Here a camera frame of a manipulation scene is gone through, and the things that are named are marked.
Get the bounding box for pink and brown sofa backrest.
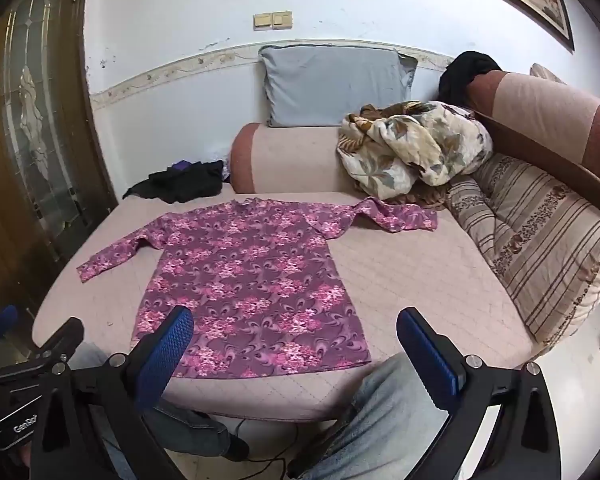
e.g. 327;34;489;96
467;70;600;196

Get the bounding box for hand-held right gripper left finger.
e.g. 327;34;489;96
30;305;196;480

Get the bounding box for brown animal print cloth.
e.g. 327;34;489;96
410;180;452;211

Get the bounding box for pink and brown sofa bolster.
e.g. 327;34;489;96
229;122;366;196

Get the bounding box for striped floral cushion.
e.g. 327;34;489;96
445;152;600;346

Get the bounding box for person's right leg in jeans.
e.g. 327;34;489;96
300;352;461;480

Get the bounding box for small striped cushion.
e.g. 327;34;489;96
530;63;568;86

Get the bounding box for grey pillow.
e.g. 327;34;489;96
258;44;418;128

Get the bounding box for purple floral long-sleeved shirt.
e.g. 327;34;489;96
76;197;439;380

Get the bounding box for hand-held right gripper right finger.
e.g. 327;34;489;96
396;306;563;480

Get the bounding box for black cloth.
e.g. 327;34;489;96
122;160;226;204
437;51;503;111

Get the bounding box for black cable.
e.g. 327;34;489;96
230;417;303;466

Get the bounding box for cream floral blanket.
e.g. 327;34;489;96
336;101;495;197

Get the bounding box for wooden door with glass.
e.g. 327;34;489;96
0;0;118;321

